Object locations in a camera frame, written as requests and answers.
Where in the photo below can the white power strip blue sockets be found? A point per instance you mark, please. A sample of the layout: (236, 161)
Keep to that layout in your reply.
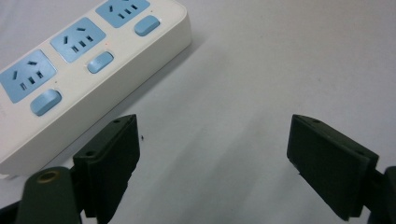
(84, 77)

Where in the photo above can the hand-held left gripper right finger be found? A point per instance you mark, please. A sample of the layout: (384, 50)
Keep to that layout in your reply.
(330, 168)

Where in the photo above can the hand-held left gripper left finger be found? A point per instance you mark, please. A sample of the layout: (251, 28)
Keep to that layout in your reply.
(107, 165)

